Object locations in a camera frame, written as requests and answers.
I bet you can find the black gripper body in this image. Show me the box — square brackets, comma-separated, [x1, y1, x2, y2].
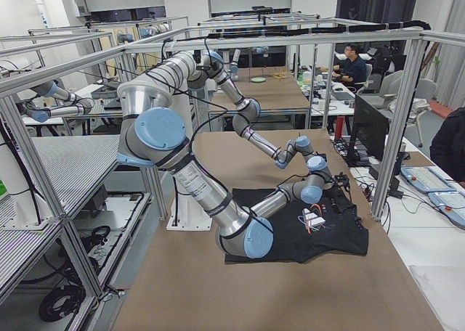
[333, 173, 350, 195]

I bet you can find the black printed t-shirt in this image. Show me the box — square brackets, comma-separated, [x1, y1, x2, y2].
[225, 187, 368, 263]

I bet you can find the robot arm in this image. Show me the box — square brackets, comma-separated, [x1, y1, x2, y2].
[118, 80, 335, 259]
[145, 52, 313, 168]

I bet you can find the black computer monitor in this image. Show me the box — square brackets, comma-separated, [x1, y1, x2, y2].
[350, 96, 389, 161]

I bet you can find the blue teach pendant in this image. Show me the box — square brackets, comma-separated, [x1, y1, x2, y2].
[428, 192, 465, 229]
[400, 166, 456, 193]

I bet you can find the seated person dark jacket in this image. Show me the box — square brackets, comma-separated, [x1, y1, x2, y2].
[332, 44, 367, 91]

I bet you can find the striped metal workbench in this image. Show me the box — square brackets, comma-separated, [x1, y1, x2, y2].
[1, 135, 119, 299]

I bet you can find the aluminium frame post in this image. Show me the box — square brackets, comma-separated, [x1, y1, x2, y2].
[371, 38, 428, 221]

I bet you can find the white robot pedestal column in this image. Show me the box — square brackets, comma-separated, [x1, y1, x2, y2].
[166, 80, 214, 232]

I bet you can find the aluminium cage frame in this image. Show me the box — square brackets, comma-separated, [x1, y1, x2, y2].
[1, 20, 464, 299]

